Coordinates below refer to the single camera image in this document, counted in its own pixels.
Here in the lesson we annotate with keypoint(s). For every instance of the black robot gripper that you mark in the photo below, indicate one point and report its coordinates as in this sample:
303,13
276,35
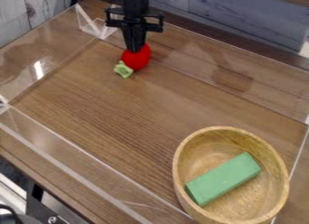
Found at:
134,13

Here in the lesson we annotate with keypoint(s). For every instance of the red plush strawberry toy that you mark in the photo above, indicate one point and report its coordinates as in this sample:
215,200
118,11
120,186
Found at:
133,61

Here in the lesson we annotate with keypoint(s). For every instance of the wooden bowl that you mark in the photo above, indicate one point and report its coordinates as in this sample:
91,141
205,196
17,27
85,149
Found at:
255,202

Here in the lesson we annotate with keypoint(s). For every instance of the green rectangular block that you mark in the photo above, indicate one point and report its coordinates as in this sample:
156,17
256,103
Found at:
223,179

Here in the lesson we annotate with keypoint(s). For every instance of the clear acrylic corner bracket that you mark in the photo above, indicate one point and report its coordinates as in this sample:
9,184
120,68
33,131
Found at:
94,27

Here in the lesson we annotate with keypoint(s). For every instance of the clear acrylic tray wall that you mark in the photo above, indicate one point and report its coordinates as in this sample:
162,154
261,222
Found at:
105,196

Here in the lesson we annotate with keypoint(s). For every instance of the black table leg bracket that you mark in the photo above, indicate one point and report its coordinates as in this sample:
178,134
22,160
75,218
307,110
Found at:
46,208

